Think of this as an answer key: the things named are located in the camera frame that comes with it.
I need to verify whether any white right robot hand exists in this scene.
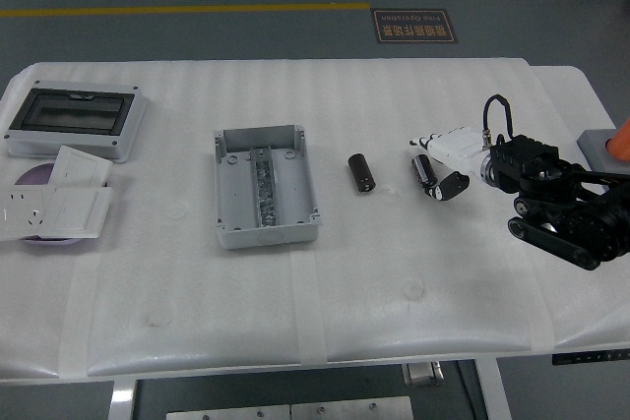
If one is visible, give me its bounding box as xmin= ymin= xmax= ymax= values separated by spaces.
xmin=409 ymin=127 xmax=486 ymax=203

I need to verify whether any black cylindrical battery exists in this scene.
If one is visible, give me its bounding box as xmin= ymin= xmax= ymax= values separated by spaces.
xmin=347 ymin=152 xmax=376 ymax=194
xmin=411 ymin=154 xmax=435 ymax=190

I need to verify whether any open grey junction box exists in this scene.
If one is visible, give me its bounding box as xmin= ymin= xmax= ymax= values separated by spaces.
xmin=212 ymin=123 xmax=322 ymax=250

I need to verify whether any grey box with dark window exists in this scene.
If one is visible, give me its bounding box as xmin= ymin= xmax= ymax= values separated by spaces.
xmin=2 ymin=79 xmax=150 ymax=163

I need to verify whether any brown floor sign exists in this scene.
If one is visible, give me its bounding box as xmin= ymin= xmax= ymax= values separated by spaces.
xmin=369 ymin=8 xmax=460 ymax=46

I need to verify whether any white foam mat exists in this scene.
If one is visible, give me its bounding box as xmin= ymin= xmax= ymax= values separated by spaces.
xmin=0 ymin=58 xmax=630 ymax=380

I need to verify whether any grey block base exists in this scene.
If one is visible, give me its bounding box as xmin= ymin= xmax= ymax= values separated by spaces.
xmin=576 ymin=128 xmax=630 ymax=176

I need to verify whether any white table leg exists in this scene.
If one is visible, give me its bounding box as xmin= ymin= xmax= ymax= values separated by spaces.
xmin=474 ymin=358 xmax=513 ymax=420
xmin=106 ymin=378 xmax=139 ymax=420

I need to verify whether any black table control panel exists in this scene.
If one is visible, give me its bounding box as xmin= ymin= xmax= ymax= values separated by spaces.
xmin=550 ymin=348 xmax=630 ymax=367

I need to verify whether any purple round disc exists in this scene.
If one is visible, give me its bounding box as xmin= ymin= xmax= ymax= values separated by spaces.
xmin=13 ymin=162 xmax=85 ymax=248

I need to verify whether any white socket panel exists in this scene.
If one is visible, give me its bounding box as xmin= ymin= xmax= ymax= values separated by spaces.
xmin=0 ymin=187 xmax=58 ymax=243

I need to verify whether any metal rail inside box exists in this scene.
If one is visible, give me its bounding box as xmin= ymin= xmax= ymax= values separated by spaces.
xmin=250 ymin=146 xmax=283 ymax=229

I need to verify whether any grey metal bracket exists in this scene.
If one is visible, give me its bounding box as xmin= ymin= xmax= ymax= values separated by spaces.
xmin=401 ymin=362 xmax=445 ymax=388

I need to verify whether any grey metal base plate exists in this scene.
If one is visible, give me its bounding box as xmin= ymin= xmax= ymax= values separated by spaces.
xmin=289 ymin=395 xmax=415 ymax=420
xmin=165 ymin=403 xmax=291 ymax=420

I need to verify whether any white switch panel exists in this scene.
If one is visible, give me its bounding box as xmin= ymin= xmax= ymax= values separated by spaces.
xmin=37 ymin=186 xmax=113 ymax=239
xmin=47 ymin=145 xmax=112 ymax=189

